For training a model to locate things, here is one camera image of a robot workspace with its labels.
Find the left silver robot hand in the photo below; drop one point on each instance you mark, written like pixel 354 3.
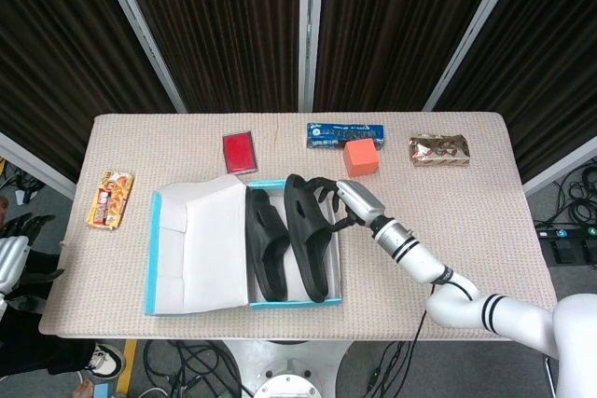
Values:
pixel 11 258

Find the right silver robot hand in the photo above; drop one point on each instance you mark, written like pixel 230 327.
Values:
pixel 361 200

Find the black slipper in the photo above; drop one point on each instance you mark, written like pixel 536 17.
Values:
pixel 308 239
pixel 268 235

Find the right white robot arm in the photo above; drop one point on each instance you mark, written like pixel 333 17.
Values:
pixel 420 258

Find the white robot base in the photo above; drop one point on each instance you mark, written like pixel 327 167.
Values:
pixel 284 370

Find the blue cling film box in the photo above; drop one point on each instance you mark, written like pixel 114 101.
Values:
pixel 331 134

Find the yellow biscuit box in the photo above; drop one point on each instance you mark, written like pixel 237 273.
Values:
pixel 110 200

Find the light blue shoe box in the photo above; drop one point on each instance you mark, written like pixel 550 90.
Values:
pixel 200 249

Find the orange cube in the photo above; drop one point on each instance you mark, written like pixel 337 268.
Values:
pixel 360 158

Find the gold red snack packet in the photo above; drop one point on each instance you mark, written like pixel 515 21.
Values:
pixel 438 151

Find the black trouser leg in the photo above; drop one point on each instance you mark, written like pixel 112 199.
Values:
pixel 42 356

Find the red flat case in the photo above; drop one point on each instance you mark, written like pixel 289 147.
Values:
pixel 240 152

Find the white black sneaker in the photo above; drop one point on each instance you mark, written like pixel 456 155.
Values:
pixel 105 358

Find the yellow floor tape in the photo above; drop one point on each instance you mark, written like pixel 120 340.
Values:
pixel 126 365

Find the dark brown pleated curtain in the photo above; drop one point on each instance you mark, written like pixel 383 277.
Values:
pixel 219 30
pixel 56 44
pixel 396 30
pixel 555 67

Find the beige woven tablecloth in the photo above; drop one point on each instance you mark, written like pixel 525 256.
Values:
pixel 196 146

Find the black power strip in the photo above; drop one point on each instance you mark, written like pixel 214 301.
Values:
pixel 566 232

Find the black foot pedal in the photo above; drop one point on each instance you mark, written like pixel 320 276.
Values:
pixel 564 251

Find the grey metal partition post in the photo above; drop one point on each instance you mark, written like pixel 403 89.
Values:
pixel 311 30
pixel 473 32
pixel 145 34
pixel 559 174
pixel 46 174

